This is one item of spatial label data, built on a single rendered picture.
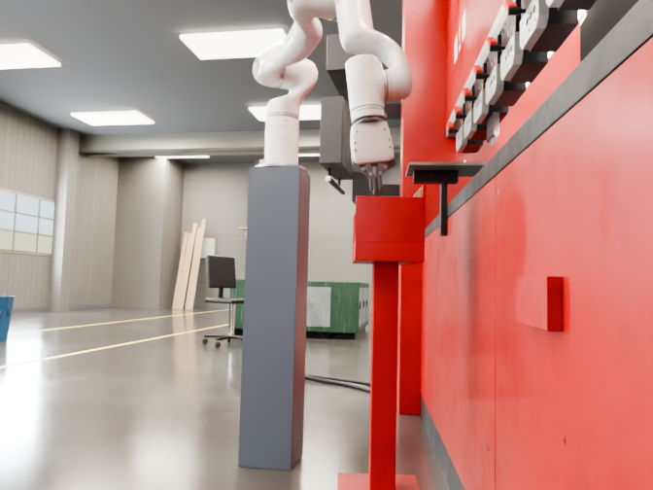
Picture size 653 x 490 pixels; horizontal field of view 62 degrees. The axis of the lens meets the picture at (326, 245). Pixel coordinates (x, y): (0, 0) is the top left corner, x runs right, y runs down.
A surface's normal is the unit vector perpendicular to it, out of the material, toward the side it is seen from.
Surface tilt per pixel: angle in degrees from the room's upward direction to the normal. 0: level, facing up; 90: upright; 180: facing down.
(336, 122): 90
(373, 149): 93
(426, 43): 90
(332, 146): 90
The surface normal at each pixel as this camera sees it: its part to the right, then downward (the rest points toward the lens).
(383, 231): -0.01, -0.07
